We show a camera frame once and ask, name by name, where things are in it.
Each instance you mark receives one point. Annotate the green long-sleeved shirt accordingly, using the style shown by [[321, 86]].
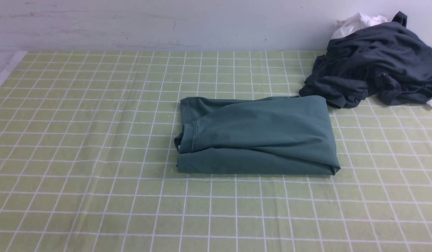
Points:
[[274, 135]]

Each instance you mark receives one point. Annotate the white crumpled cloth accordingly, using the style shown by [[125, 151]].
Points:
[[355, 23]]

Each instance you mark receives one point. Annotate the dark grey crumpled garment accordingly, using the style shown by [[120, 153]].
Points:
[[386, 60]]

